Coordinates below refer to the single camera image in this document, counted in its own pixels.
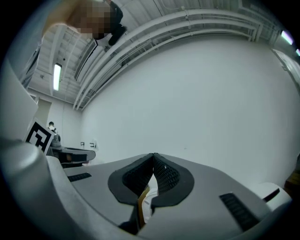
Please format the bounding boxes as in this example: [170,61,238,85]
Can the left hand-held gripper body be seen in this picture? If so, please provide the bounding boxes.
[0,58,55,156]

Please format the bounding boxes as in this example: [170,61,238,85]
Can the black head-worn camera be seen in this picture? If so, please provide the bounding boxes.
[103,0,128,46]

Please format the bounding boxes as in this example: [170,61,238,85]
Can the brown wooden furniture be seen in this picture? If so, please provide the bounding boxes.
[284,153,300,196]

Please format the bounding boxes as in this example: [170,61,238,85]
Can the white ceiling pipes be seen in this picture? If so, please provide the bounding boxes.
[72,6,282,111]

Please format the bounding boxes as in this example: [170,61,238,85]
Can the long ceiling tube light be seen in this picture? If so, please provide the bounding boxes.
[52,63,62,91]

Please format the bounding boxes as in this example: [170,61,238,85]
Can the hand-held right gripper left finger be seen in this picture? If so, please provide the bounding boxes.
[63,153,155,236]

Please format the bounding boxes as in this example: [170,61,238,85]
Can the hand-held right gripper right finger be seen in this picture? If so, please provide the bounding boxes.
[140,153,273,240]

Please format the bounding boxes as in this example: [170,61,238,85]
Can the white toilet seat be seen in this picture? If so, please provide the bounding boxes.
[142,173,160,223]

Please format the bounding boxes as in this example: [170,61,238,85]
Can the grey door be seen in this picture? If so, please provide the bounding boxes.
[38,98,52,130]

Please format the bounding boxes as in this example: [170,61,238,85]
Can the person's head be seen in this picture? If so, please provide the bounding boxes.
[46,0,113,41]

